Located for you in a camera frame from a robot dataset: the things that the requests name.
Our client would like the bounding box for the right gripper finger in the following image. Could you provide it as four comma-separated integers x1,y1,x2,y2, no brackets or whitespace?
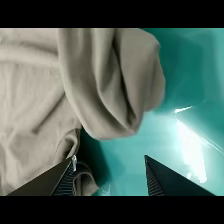
7,156,80,197

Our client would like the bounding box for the brown T-shirt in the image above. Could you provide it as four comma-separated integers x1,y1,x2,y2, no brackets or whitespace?
0,28,167,197

